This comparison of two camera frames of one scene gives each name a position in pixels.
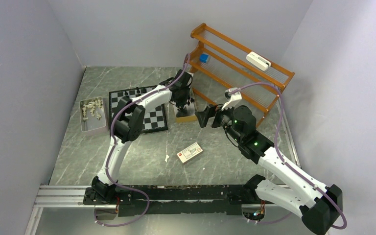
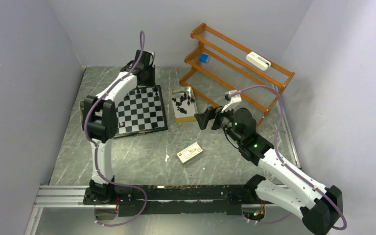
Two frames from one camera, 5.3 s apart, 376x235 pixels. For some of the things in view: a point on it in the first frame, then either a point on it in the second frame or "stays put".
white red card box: [189, 152] stays put
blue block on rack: [203, 58] stays put
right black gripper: [203, 116] stays put
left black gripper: [184, 101] -> [152, 82]
